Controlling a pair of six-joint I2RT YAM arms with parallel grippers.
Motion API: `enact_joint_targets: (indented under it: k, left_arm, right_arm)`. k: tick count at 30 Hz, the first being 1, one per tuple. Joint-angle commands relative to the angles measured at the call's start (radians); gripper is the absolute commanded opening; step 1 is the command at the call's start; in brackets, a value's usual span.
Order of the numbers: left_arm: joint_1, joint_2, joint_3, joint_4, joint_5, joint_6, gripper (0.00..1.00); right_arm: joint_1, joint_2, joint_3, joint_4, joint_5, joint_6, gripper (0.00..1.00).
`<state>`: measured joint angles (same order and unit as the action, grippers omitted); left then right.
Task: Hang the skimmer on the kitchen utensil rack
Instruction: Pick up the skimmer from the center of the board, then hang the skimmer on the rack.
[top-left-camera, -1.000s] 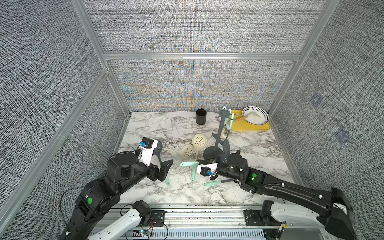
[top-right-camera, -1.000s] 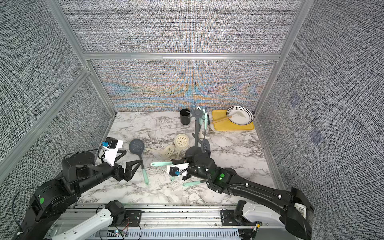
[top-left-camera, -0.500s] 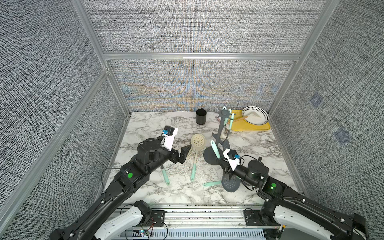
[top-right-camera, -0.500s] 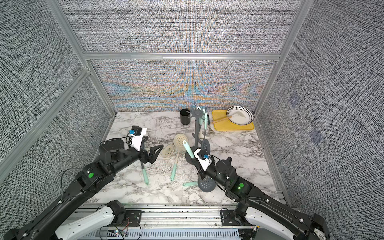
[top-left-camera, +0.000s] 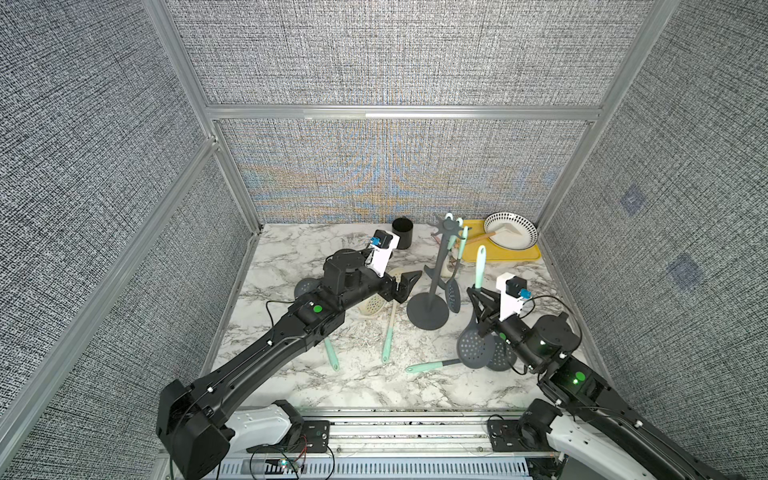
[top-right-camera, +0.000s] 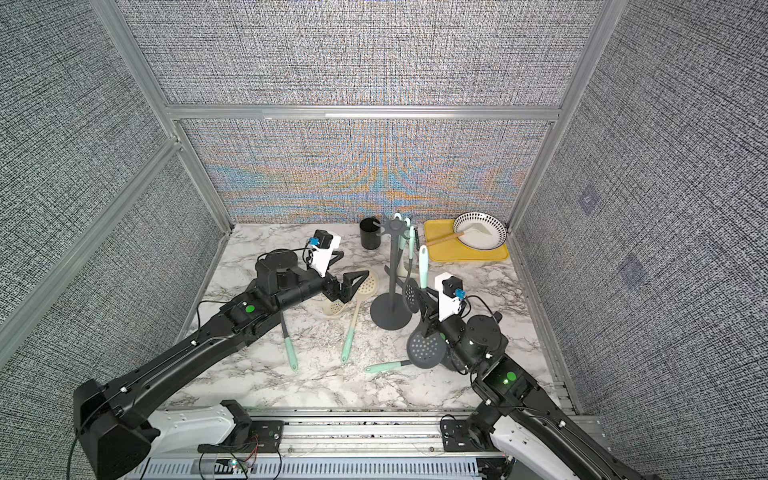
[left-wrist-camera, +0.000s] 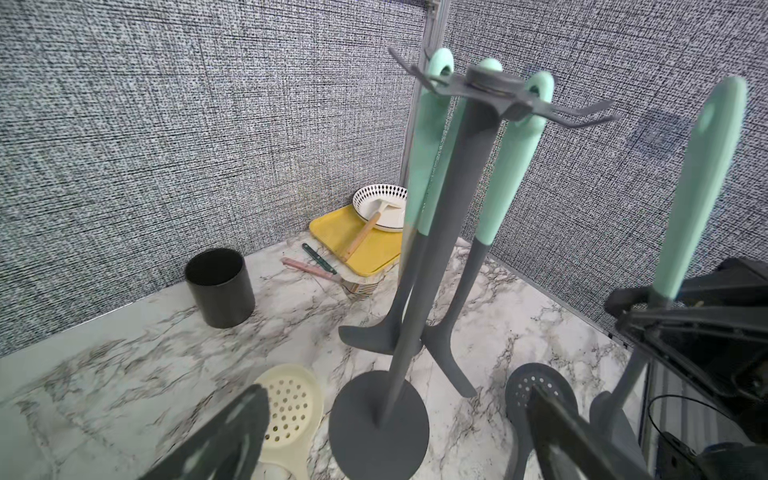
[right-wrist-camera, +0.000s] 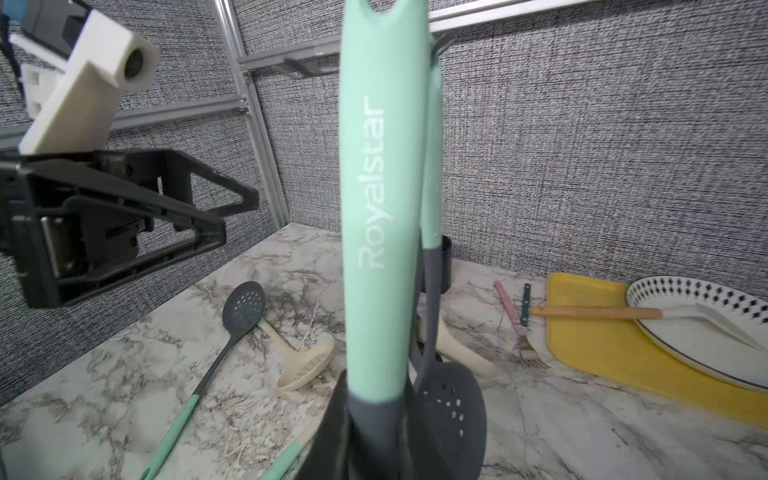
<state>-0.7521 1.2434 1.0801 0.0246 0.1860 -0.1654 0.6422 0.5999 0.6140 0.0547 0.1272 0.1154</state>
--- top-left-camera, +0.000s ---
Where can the white spatula wooden handle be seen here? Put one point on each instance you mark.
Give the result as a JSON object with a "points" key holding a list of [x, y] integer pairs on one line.
{"points": [[480, 237]]}

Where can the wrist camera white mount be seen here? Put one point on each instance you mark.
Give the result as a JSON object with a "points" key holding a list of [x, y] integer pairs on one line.
{"points": [[381, 246], [514, 295]]}

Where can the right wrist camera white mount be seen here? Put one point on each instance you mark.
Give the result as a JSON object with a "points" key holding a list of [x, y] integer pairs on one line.
{"points": [[514, 295]]}

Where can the white patterned plate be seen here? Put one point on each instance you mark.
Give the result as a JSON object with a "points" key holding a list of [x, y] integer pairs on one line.
{"points": [[527, 235]]}

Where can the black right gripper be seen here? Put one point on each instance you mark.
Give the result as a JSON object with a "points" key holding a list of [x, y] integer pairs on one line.
{"points": [[490, 323]]}

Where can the black cup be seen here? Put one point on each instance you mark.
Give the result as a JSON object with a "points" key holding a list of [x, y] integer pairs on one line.
{"points": [[403, 227]]}

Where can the dark grey utensil rack stand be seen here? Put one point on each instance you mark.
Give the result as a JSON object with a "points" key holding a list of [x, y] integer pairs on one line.
{"points": [[430, 310]]}

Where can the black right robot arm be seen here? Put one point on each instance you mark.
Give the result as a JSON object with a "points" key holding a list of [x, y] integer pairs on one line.
{"points": [[582, 416]]}

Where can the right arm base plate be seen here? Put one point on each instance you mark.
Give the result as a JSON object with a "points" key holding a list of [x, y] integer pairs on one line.
{"points": [[515, 435]]}

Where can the yellow tray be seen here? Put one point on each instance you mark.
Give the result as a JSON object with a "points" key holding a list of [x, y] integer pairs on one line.
{"points": [[494, 253]]}

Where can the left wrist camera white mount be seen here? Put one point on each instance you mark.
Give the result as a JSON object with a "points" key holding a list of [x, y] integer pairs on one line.
{"points": [[381, 246]]}

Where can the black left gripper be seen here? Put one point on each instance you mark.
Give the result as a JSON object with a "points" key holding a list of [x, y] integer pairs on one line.
{"points": [[400, 294]]}

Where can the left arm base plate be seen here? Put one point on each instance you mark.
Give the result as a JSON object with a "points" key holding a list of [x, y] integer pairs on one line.
{"points": [[308, 437]]}

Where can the cream skimmer long handle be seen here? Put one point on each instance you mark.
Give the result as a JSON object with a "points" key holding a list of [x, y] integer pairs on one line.
{"points": [[450, 230]]}

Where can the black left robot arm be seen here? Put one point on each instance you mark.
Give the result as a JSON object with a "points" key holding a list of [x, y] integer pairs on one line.
{"points": [[191, 419]]}

